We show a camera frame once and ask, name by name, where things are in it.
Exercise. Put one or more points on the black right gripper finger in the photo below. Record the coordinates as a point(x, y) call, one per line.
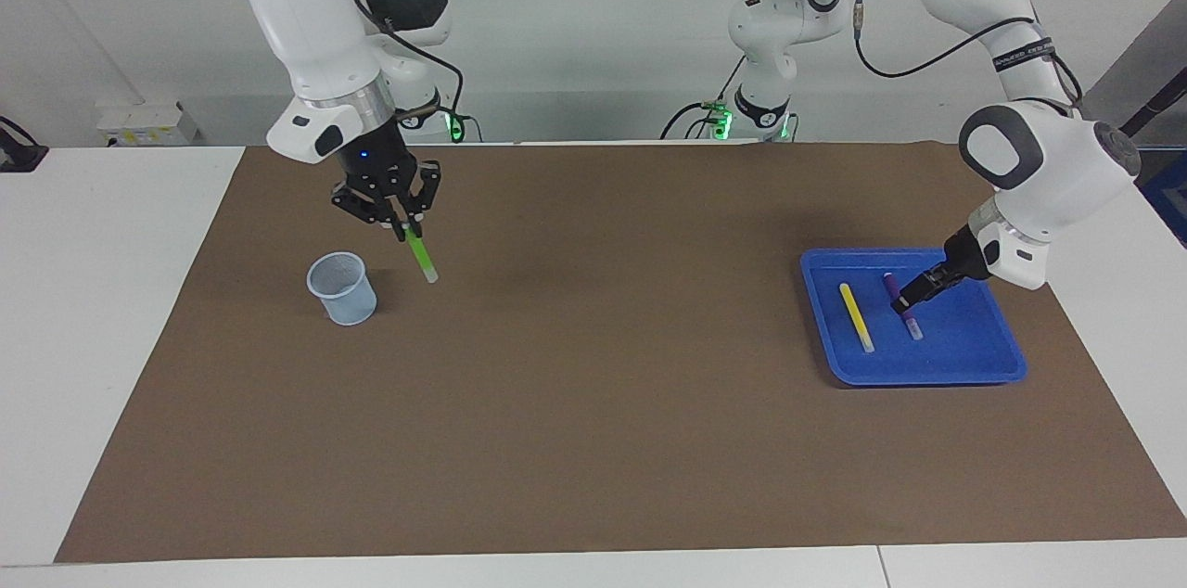
point(425, 189)
point(371, 210)

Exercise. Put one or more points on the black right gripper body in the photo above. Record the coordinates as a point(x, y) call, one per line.
point(376, 163)

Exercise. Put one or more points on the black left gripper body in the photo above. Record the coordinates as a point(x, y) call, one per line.
point(964, 256)

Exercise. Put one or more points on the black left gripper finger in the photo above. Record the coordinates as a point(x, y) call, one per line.
point(935, 279)
point(909, 299)

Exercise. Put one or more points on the purple pen with white cap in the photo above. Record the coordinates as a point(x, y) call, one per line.
point(890, 287)

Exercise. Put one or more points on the yellow pen with white cap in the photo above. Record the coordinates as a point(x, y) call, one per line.
point(855, 314)

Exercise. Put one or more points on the green pen with white cap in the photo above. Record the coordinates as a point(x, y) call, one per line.
point(422, 256)

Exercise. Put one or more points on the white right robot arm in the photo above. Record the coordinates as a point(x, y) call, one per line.
point(315, 22)

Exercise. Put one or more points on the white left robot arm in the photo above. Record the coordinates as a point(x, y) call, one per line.
point(1057, 171)

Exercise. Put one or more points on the blue plastic tray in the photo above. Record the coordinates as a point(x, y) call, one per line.
point(955, 347)

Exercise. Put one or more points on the light blue mesh pen cup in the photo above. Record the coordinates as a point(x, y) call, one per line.
point(350, 310)

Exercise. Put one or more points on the blue crate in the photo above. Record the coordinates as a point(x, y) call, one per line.
point(1170, 203)

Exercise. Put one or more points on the white socket box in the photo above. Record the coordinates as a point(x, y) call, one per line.
point(148, 120)

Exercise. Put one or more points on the black stand pole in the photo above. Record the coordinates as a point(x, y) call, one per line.
point(1159, 101)

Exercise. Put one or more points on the brown table mat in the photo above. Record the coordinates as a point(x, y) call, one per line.
point(593, 430)

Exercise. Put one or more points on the black table clamp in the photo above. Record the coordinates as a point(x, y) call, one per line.
point(19, 154)

